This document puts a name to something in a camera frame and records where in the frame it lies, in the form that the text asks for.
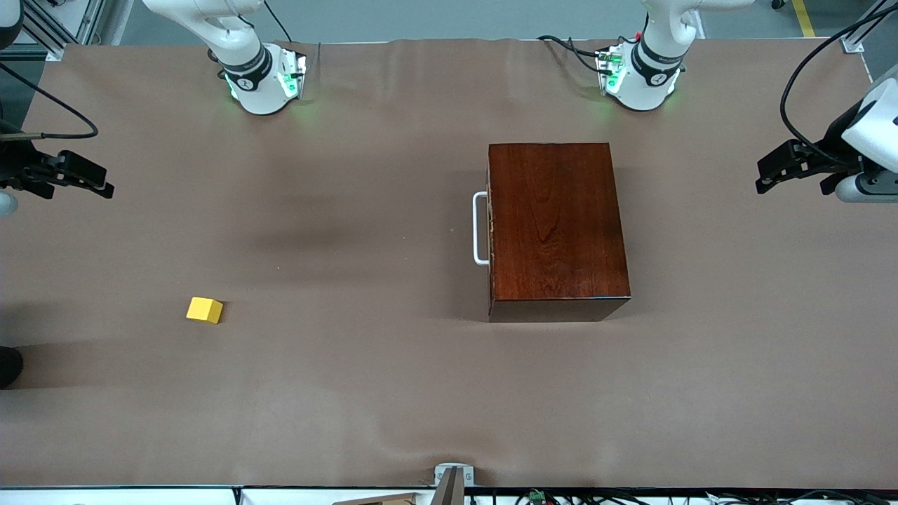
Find black shoe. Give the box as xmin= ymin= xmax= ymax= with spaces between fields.
xmin=0 ymin=346 xmax=24 ymax=389

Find brown table mat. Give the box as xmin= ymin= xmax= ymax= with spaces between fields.
xmin=0 ymin=36 xmax=898 ymax=490

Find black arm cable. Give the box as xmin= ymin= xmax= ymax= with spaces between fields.
xmin=780 ymin=4 xmax=898 ymax=168
xmin=0 ymin=63 xmax=99 ymax=141

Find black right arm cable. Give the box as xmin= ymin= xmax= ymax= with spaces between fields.
xmin=0 ymin=63 xmax=99 ymax=141

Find black right base cable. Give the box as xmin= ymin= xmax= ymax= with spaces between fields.
xmin=263 ymin=0 xmax=293 ymax=43

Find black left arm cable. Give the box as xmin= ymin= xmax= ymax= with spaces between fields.
xmin=780 ymin=4 xmax=898 ymax=168

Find grey metal bracket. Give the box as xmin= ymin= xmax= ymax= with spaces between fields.
xmin=434 ymin=463 xmax=475 ymax=487

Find grey camera pole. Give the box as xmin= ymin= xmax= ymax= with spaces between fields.
xmin=429 ymin=467 xmax=466 ymax=505

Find black left base cables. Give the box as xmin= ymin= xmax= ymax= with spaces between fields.
xmin=537 ymin=34 xmax=615 ymax=76

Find aluminium frame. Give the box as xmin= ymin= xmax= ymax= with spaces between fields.
xmin=0 ymin=0 xmax=106 ymax=60

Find dark brown wooden cabinet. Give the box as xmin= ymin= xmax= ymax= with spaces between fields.
xmin=487 ymin=142 xmax=631 ymax=323

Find yellow block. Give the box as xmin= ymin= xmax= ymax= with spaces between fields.
xmin=186 ymin=297 xmax=224 ymax=325

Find aluminium profile with foot plate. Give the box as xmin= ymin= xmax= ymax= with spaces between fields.
xmin=842 ymin=0 xmax=898 ymax=53

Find wooden drawer with white handle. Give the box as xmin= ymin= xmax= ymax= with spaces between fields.
xmin=472 ymin=147 xmax=495 ymax=318

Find tan board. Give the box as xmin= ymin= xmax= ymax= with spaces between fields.
xmin=330 ymin=492 xmax=422 ymax=505

